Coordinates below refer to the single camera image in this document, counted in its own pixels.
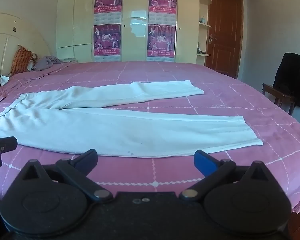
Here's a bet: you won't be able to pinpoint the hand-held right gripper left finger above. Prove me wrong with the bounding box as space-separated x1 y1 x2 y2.
20 149 113 203

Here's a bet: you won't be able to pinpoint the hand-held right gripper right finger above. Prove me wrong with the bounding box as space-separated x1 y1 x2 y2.
179 150 275 201

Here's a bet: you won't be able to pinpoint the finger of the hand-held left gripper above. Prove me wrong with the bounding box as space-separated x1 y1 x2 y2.
0 136 18 168

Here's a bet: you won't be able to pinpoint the white pants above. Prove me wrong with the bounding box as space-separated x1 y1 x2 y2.
0 80 264 158

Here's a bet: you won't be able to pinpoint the pink checked bedspread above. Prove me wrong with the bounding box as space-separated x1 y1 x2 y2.
0 61 300 213

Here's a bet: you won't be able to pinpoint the orange patterned pillow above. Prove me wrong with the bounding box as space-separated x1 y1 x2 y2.
10 45 37 77

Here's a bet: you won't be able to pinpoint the grey crumpled cloth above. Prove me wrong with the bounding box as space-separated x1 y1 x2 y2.
31 55 78 72

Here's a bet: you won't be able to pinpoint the brown wooden chair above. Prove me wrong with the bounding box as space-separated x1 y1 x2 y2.
262 84 295 115

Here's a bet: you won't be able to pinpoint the cream curved headboard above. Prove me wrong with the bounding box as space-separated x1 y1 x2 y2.
0 11 57 77

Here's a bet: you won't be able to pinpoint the black jacket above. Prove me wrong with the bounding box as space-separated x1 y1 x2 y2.
273 52 300 107

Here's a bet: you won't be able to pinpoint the brown wooden door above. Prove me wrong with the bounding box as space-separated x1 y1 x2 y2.
206 0 244 79

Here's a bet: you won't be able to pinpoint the cream corner shelf unit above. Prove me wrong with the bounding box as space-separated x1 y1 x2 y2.
196 0 213 58

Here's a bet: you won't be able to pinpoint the cream glossy wardrobe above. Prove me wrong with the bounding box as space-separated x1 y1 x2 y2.
55 0 260 64

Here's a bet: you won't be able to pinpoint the purple wall poster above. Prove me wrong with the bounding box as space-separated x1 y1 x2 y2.
93 24 122 62
147 25 176 62
149 0 177 26
94 0 123 25

